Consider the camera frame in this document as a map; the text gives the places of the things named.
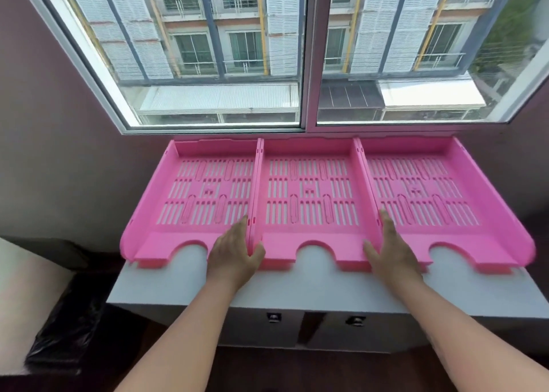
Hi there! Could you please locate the person's right hand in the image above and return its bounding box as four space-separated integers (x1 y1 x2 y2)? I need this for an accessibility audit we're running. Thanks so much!
363 209 424 287

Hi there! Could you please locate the person's left hand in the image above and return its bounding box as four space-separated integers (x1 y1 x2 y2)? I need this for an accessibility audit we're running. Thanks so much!
206 215 266 295

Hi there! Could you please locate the pink plastic slotted tray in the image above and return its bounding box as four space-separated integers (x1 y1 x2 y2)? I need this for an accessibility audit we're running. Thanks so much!
119 139 263 271
253 138 383 273
355 137 537 275

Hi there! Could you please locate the person's left forearm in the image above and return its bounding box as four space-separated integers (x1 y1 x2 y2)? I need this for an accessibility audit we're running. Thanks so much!
115 285 246 392

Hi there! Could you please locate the person's right forearm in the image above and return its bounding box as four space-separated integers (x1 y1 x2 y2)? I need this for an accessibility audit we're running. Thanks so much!
386 276 549 392

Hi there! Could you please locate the white cabinet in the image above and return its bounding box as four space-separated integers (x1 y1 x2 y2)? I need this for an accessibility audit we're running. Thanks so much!
106 244 549 355

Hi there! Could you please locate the white cabinet drawer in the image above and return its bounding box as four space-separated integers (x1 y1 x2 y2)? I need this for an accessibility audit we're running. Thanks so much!
218 308 304 349
305 312 431 355

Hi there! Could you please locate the black bin bag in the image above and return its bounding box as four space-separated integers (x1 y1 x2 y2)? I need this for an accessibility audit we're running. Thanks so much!
25 271 106 376

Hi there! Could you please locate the building with white shutters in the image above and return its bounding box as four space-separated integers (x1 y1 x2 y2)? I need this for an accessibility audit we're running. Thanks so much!
41 0 509 126

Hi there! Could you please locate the green tree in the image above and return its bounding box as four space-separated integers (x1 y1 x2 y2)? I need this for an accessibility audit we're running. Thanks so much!
470 0 542 99

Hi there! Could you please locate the white window frame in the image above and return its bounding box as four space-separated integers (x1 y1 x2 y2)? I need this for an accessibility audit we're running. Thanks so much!
13 0 549 136

